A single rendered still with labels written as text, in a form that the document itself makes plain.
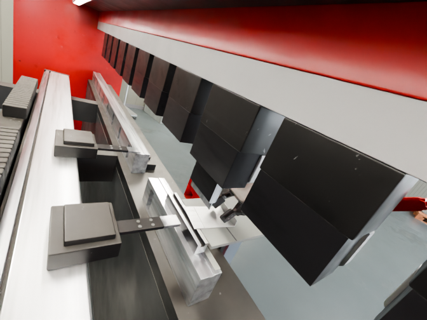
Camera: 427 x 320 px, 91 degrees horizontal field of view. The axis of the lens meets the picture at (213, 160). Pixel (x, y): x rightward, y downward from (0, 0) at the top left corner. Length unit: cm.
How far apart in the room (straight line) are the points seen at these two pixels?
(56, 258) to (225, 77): 43
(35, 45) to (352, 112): 244
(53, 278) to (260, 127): 42
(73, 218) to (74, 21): 216
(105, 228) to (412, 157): 45
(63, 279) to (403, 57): 53
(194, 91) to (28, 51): 212
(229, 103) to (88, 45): 218
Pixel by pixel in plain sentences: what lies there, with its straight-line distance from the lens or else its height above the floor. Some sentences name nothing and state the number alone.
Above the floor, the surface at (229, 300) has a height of 88.
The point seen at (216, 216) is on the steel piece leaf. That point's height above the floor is 100.
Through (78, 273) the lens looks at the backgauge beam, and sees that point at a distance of 46.
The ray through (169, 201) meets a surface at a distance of 63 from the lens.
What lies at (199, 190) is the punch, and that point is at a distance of 51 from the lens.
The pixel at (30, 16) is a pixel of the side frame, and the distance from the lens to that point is 250.
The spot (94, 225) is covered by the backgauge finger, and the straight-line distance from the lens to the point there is 46.
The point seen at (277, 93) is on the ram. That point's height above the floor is 137.
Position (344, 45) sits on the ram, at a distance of 31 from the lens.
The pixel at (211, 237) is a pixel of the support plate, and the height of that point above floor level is 100.
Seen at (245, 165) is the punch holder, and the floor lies 123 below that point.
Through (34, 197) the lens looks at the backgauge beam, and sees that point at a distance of 61.
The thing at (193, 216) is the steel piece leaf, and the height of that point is 100.
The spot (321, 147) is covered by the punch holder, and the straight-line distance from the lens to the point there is 28.
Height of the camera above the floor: 136
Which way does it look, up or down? 21 degrees down
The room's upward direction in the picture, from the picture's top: 22 degrees clockwise
